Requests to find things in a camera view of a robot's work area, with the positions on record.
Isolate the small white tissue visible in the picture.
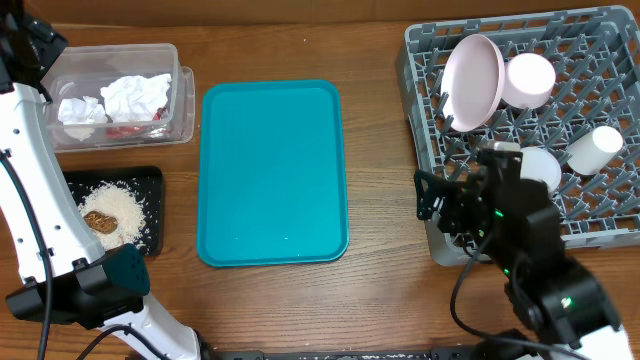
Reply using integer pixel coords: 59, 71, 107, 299
57, 96, 108, 141

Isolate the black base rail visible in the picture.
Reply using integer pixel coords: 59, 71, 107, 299
213, 346, 476, 360

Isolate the clear plastic bin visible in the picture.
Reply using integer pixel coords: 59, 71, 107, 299
43, 43, 195, 152

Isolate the black plastic tray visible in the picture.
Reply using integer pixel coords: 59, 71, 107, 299
64, 166, 164, 257

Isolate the grey saucer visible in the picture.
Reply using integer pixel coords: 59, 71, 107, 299
520, 147, 562, 195

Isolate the white napkin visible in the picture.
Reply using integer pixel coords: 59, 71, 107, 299
100, 73, 172, 123

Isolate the teal serving tray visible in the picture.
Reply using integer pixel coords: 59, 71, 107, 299
196, 79, 350, 268

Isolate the grey dishwasher rack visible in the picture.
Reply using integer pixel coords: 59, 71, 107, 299
397, 6, 639, 249

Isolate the white cup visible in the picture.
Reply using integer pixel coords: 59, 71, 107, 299
566, 126, 623, 176

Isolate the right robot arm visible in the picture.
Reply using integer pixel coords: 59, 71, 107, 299
414, 148, 633, 359

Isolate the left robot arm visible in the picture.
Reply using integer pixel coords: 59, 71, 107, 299
1, 1, 214, 359

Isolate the large white plate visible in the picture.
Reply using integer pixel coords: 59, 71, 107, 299
440, 34, 505, 132

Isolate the red snack wrapper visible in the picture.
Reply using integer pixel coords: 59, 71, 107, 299
106, 124, 169, 140

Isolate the white rice pile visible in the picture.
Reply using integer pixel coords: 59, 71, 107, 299
78, 182, 148, 250

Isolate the brown cookie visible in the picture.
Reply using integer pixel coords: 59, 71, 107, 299
83, 211, 118, 234

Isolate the small white plate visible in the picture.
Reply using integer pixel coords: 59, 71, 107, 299
502, 53, 556, 109

